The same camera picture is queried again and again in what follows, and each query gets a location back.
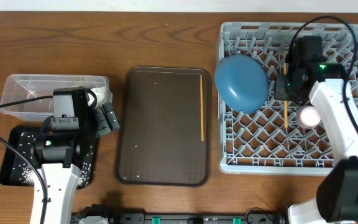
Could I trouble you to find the white tissue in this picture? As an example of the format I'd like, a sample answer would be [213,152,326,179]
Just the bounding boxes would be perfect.
[87,86,109,106]

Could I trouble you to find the wooden chopstick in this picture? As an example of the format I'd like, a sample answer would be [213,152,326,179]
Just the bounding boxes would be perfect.
[283,53,288,129]
[200,75,204,142]

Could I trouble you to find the pink plastic cup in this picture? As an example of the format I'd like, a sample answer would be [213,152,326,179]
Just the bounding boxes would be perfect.
[295,105,321,129]

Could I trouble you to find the dark blue plate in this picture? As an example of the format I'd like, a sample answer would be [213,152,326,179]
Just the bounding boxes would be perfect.
[214,54,269,114]

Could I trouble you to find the white rice pile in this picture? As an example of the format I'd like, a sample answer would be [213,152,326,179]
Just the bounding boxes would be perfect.
[19,130,93,189]

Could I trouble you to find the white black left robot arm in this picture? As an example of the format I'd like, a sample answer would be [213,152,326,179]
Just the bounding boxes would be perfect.
[29,87,120,223]

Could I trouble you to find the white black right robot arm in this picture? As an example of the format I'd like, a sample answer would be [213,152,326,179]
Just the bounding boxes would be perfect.
[274,36,358,223]

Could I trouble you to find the grey dishwasher rack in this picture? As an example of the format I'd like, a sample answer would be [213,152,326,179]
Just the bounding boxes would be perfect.
[218,22,358,176]

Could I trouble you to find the dark brown serving tray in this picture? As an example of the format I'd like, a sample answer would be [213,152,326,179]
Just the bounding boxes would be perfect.
[115,66,212,187]

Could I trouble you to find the clear plastic bin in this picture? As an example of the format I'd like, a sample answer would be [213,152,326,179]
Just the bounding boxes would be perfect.
[0,74,112,121]

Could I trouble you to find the black plastic tray bin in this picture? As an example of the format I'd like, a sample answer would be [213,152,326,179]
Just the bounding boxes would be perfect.
[0,126,98,190]

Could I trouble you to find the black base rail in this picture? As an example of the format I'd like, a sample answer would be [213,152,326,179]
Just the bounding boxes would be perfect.
[69,204,289,224]

